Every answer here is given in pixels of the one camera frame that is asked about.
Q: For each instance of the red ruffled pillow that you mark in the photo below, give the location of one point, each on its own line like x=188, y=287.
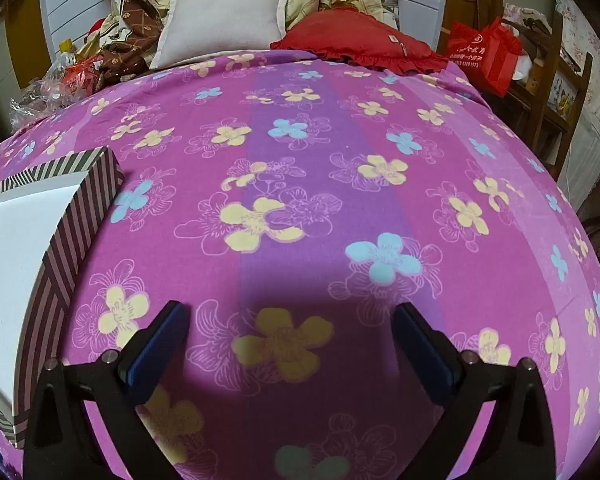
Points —
x=360, y=35

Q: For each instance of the red shopping bag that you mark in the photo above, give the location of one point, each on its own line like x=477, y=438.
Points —
x=487, y=55

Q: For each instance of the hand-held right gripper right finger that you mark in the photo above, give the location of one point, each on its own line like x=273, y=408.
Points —
x=425, y=355

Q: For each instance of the pink floral bed sheet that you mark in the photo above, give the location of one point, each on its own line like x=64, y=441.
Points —
x=330, y=210

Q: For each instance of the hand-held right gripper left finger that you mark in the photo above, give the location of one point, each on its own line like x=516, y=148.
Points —
x=150, y=355

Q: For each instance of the white pillow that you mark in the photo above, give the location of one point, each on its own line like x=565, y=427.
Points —
x=220, y=20

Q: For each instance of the pile of clear plastic bags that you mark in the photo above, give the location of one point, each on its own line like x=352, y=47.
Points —
x=50, y=87

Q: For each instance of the wooden chair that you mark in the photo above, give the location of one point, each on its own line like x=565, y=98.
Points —
x=545, y=105

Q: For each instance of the striped cardboard box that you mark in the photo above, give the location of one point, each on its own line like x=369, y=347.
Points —
x=10, y=240

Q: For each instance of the brown floral cloth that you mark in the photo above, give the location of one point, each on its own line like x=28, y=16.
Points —
x=130, y=15

